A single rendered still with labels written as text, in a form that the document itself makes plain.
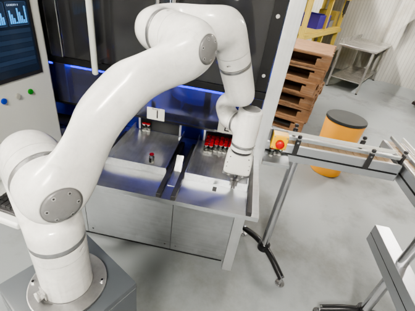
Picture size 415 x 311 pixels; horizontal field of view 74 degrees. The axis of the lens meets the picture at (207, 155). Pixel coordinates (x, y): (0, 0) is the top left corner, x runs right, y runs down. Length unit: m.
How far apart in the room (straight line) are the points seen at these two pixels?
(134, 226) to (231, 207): 0.92
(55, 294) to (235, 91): 0.69
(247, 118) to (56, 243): 0.63
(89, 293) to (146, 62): 0.59
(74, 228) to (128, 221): 1.17
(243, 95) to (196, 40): 0.32
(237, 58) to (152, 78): 0.26
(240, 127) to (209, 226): 0.87
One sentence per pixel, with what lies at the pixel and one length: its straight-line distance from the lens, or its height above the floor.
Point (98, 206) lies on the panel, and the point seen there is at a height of 0.34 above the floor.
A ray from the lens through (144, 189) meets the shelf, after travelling 1.09.
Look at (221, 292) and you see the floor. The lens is 1.88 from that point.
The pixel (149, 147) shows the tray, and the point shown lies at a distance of 1.34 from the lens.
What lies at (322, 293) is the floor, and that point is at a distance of 2.10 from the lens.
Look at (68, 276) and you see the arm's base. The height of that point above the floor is 0.97.
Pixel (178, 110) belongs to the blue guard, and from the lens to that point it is 1.29.
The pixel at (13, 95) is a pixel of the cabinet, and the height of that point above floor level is 1.12.
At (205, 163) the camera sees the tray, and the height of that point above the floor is 0.88.
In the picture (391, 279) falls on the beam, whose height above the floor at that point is 0.48.
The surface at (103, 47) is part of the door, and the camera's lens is 1.34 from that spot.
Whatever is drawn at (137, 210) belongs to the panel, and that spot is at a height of 0.37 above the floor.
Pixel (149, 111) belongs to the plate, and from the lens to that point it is 1.34.
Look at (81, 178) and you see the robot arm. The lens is 0.54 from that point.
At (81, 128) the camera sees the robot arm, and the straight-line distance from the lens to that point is 0.55.
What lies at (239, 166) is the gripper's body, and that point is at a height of 1.02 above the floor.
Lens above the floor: 1.59
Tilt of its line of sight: 33 degrees down
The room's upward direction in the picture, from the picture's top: 9 degrees clockwise
